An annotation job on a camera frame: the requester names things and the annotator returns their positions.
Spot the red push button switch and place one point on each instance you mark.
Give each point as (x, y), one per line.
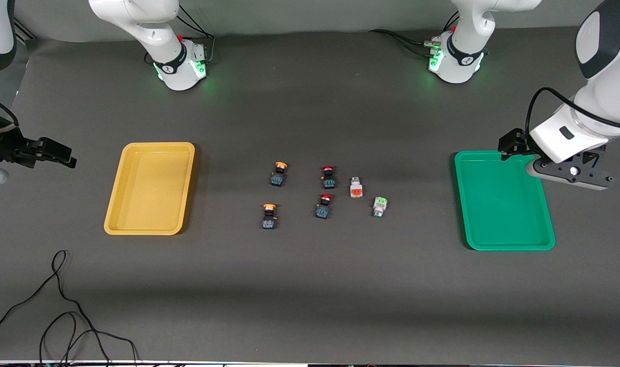
(324, 207)
(328, 177)

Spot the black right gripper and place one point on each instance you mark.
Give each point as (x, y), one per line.
(4, 145)

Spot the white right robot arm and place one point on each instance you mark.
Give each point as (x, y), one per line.
(157, 30)

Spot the grey aluminium frame rail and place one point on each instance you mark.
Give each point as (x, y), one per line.
(27, 31)

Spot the green plastic tray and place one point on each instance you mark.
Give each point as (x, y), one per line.
(501, 201)

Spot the white switch with green button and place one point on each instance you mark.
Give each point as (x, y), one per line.
(380, 207)

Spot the dark grey table mat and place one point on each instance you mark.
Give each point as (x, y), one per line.
(310, 285)

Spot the yellow push button switch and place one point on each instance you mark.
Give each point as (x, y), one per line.
(278, 175)
(269, 217)

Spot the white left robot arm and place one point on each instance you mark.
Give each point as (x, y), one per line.
(610, 76)

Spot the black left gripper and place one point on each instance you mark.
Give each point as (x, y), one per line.
(513, 141)

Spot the yellow plastic tray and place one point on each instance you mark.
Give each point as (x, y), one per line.
(149, 188)

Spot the white switch with orange button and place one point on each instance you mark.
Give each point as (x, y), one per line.
(356, 188)

